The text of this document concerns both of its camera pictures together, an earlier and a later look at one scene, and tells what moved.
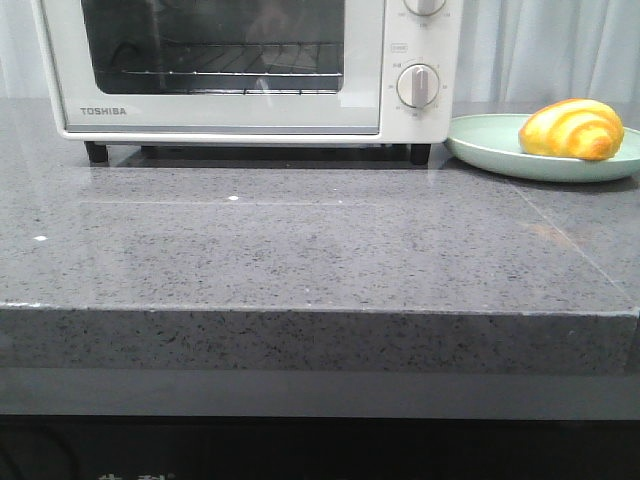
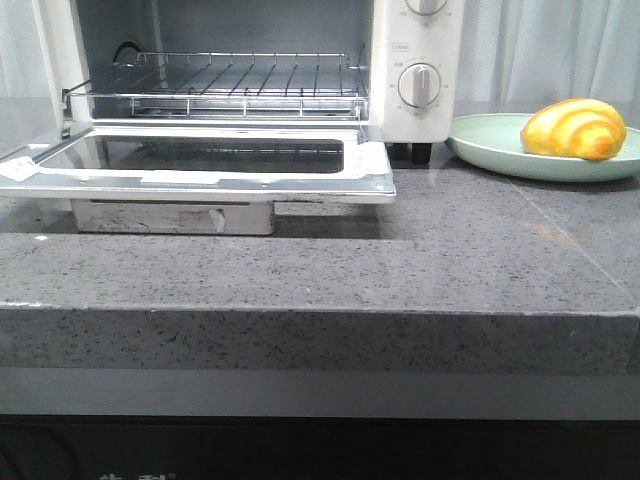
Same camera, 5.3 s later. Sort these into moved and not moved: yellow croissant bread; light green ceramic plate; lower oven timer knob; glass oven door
Moved: glass oven door
Not moved: yellow croissant bread; light green ceramic plate; lower oven timer knob
